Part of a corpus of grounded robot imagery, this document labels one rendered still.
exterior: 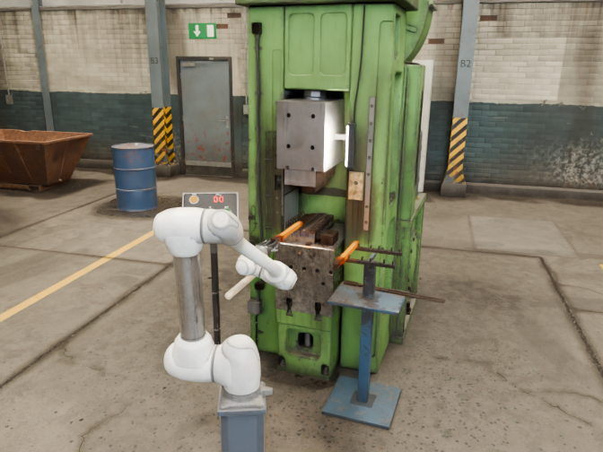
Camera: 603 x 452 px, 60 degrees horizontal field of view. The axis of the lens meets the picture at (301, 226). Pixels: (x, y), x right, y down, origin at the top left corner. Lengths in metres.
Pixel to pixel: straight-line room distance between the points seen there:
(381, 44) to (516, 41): 5.99
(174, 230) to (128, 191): 5.64
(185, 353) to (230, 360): 0.18
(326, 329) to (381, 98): 1.45
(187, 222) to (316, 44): 1.60
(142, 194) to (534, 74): 6.11
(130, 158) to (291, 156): 4.60
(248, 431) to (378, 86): 1.95
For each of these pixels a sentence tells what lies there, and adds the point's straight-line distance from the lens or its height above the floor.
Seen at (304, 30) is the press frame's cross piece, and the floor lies 2.16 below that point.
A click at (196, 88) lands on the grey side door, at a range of 9.87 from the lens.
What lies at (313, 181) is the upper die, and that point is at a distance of 3.09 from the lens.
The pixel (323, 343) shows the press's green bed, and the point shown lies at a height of 0.28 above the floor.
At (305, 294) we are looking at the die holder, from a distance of 3.27.
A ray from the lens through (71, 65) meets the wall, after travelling 11.19.
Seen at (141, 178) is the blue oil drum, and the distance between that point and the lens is 7.55.
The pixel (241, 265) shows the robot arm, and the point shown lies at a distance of 2.42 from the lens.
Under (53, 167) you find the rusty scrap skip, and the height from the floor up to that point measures 0.39.
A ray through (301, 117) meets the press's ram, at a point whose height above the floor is 1.68.
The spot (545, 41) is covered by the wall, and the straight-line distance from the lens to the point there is 9.02.
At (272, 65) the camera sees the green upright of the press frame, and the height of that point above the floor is 1.96.
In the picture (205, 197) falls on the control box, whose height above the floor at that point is 1.17.
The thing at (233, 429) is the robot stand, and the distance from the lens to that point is 2.33.
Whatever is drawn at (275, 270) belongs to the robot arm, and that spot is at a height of 1.08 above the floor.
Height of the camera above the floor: 1.94
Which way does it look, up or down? 17 degrees down
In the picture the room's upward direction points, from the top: 1 degrees clockwise
